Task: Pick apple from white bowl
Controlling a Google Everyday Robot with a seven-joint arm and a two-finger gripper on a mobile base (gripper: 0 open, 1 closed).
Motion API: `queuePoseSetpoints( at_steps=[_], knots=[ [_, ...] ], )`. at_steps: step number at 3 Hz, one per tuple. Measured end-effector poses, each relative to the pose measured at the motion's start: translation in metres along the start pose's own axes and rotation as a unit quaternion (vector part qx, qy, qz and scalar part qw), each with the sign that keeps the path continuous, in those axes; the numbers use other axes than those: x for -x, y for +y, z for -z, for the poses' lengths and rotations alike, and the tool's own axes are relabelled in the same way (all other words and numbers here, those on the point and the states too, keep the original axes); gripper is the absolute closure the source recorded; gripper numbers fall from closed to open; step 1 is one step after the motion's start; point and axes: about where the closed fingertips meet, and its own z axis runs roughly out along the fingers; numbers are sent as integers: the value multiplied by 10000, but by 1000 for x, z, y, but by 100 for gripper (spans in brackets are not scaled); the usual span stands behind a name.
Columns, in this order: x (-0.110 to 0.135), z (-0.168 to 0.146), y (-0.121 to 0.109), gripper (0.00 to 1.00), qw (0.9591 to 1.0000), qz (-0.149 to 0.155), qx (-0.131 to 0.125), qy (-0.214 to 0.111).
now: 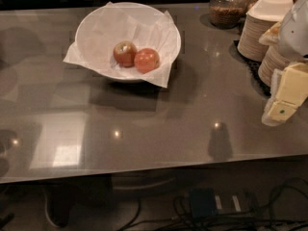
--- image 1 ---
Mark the white paper liner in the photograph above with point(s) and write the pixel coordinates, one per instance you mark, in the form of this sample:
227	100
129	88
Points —
150	32

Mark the white ceramic bowl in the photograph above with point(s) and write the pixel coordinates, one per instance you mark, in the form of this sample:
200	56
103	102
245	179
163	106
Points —
96	32

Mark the black rubber mat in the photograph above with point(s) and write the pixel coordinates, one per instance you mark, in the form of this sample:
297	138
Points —
253	68

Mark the blue power adapter box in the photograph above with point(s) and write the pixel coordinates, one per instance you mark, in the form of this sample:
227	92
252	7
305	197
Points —
203	203

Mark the tall stack paper plates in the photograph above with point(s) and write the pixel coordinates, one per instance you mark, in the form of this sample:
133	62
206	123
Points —
249	45

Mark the front stack paper plates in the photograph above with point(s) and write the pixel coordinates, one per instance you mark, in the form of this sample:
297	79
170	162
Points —
272	60

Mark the orange-red apple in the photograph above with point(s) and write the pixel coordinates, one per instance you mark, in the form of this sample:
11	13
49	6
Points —
147	60

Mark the red apple with stem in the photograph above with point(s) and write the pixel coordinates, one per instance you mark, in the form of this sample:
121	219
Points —
124	53

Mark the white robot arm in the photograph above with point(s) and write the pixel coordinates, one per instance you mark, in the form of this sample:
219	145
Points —
290	36

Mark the glass jar with grains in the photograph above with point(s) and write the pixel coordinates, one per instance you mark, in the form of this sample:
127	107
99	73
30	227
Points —
226	13

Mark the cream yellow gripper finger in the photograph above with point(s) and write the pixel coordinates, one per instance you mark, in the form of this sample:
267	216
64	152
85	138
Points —
289	90

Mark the white foam takeout container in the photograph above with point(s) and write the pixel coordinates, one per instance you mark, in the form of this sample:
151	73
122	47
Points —
270	10

